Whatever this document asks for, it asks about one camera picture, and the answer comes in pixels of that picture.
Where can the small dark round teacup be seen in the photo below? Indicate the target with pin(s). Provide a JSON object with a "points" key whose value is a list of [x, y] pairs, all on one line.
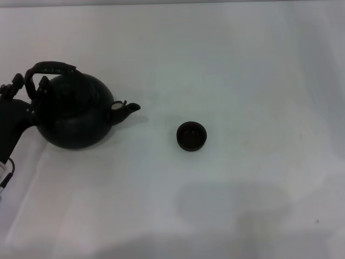
{"points": [[192, 136]]}

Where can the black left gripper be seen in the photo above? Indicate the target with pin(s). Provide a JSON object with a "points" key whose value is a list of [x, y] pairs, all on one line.
{"points": [[12, 124]]}

